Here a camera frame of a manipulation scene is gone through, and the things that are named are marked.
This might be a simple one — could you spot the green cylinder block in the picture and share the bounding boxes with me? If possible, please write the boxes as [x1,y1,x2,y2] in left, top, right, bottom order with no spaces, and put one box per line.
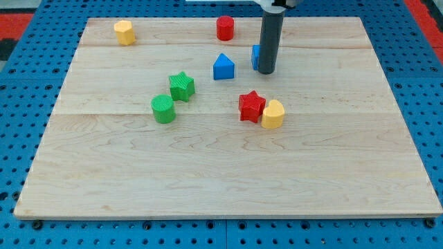
[151,94,176,124]

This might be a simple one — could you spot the light wooden board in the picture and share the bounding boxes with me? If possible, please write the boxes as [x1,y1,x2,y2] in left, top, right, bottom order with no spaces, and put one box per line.
[14,17,442,221]

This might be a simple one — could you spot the yellow hexagonal prism block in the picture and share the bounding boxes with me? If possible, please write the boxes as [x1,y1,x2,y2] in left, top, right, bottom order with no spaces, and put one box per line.
[114,20,136,46]

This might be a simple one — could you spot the red cylinder block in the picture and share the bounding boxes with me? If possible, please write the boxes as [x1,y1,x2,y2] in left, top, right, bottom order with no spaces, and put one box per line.
[216,15,235,41]

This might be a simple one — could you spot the blue cube block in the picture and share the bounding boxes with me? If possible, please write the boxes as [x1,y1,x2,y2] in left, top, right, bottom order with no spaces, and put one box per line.
[251,44,260,71]

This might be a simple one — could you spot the green star block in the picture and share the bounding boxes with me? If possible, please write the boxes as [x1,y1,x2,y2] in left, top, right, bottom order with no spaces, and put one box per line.
[169,71,195,102]

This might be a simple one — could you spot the blue triangular prism block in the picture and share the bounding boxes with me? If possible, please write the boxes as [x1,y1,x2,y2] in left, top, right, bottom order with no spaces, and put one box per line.
[213,53,235,80]

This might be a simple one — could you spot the yellow heart block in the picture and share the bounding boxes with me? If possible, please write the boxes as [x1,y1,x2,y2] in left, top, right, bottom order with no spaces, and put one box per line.
[261,100,285,129]

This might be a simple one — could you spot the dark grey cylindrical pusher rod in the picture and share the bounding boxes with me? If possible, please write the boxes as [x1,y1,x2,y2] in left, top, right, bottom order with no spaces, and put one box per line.
[257,11,284,75]

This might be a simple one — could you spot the red star block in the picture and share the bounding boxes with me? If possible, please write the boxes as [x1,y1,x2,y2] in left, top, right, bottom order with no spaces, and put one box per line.
[238,91,266,123]

